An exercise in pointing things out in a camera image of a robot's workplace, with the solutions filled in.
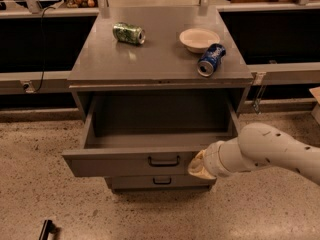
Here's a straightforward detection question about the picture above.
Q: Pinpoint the grey top drawer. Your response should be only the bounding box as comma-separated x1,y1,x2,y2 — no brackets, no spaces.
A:
63,93,238,177

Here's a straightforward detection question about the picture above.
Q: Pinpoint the green soda can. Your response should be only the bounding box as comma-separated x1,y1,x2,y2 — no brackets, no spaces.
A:
112,22,145,45

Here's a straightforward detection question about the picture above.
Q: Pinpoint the blue soda can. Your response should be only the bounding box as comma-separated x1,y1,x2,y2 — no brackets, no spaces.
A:
197,43,226,77

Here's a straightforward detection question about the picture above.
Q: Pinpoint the black object on floor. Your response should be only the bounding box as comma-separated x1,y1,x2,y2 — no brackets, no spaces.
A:
38,220,57,240

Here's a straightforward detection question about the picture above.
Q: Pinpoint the grey drawer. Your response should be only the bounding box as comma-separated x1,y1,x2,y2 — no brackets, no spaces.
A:
63,93,238,177
105,175,216,191

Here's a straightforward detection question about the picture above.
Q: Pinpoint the grey lower drawer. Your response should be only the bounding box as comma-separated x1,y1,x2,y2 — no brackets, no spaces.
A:
105,175,216,191

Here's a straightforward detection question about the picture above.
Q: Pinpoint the black power cable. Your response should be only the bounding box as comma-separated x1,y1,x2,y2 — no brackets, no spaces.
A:
33,5,57,94

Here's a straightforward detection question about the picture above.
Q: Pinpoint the hanging metal bracket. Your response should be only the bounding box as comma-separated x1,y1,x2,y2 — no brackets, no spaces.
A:
252,72,266,114

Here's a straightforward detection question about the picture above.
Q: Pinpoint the grey metal drawer cabinet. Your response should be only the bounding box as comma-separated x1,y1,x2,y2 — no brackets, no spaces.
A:
66,5,255,195

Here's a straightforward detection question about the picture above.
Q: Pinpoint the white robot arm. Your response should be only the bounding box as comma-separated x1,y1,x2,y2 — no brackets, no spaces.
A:
188,123,320,185

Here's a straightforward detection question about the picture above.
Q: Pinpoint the white bowl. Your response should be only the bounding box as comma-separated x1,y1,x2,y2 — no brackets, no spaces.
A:
179,28,220,53

